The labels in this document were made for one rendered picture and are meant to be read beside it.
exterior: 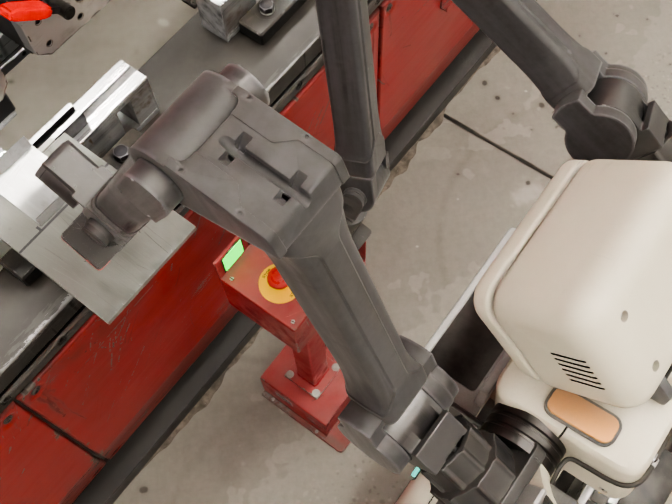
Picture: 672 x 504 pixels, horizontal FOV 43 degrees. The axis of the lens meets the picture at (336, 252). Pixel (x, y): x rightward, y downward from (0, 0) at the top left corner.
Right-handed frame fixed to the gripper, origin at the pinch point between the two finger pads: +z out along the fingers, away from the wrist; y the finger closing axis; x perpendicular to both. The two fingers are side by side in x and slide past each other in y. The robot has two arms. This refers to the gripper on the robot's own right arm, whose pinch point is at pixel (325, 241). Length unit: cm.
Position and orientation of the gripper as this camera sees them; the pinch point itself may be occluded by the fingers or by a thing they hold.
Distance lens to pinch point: 142.2
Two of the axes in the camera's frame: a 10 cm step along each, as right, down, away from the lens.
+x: -5.9, 7.4, -3.1
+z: -1.8, 2.5, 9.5
